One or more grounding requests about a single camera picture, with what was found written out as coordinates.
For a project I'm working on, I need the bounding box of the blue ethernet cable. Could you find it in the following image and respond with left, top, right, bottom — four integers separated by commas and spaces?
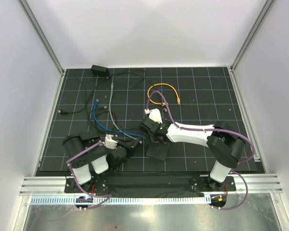
92, 98, 145, 139

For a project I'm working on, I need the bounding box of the grey ethernet cable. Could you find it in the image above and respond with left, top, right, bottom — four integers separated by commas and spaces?
108, 82, 142, 144

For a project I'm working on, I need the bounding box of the yellow ethernet cable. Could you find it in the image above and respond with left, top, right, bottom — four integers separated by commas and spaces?
147, 83, 181, 106

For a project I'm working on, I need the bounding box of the black braided cable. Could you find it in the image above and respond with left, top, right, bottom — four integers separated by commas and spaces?
85, 71, 169, 111

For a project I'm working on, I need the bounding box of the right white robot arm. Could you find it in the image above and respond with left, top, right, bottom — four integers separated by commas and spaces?
139, 117, 246, 191

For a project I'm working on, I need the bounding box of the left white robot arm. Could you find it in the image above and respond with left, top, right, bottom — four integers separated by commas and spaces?
62, 132, 142, 193

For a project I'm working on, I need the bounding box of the black grid mat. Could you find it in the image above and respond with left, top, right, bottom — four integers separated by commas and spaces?
35, 67, 267, 173

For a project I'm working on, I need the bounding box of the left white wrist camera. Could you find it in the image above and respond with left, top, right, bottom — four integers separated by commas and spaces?
104, 134, 118, 150

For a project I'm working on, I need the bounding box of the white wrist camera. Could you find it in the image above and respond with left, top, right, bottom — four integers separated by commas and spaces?
104, 134, 118, 150
144, 108, 162, 123

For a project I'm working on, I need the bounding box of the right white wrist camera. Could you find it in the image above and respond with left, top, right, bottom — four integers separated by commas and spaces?
144, 108, 162, 123

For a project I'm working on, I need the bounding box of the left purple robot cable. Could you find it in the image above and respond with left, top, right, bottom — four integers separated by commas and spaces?
66, 141, 111, 209

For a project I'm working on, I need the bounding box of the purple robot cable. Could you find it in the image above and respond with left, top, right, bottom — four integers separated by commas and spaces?
145, 90, 256, 210
66, 141, 111, 209

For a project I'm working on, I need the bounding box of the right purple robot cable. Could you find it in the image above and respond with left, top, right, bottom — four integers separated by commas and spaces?
145, 90, 256, 210

